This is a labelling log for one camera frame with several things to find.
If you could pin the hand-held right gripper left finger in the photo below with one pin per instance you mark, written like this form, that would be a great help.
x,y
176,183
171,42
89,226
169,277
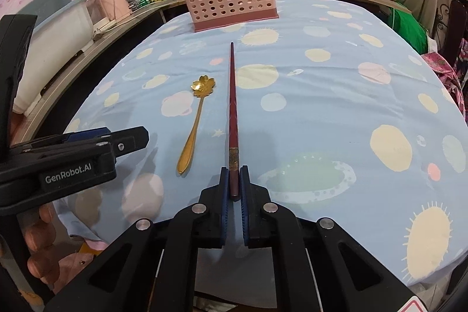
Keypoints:
x,y
223,209

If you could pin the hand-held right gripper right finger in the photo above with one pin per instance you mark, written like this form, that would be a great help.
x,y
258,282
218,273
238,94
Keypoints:
x,y
245,209

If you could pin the white and blue plastic tub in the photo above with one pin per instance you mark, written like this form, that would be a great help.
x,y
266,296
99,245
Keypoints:
x,y
55,41

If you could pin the blue planet print tablecloth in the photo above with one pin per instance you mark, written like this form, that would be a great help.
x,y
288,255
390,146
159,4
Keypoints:
x,y
310,96

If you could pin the grey blue plastic lid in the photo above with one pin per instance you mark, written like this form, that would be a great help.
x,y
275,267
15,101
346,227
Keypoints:
x,y
49,3

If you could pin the green bag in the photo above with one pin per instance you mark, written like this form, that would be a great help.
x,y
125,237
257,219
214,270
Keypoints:
x,y
409,28

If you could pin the dark red chopstick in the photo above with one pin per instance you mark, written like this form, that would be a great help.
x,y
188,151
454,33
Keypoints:
x,y
232,96

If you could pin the person's left hand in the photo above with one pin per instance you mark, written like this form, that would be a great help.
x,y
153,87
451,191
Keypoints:
x,y
40,246

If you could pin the gold flower spoon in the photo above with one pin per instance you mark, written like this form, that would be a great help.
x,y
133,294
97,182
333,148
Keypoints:
x,y
193,129

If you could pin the dark wooden chair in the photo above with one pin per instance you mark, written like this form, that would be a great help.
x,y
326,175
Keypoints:
x,y
455,23

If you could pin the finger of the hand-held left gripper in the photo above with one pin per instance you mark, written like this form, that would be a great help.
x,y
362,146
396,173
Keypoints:
x,y
128,142
87,134

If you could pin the pink floral cloth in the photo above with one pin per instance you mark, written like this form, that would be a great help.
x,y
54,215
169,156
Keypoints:
x,y
446,74

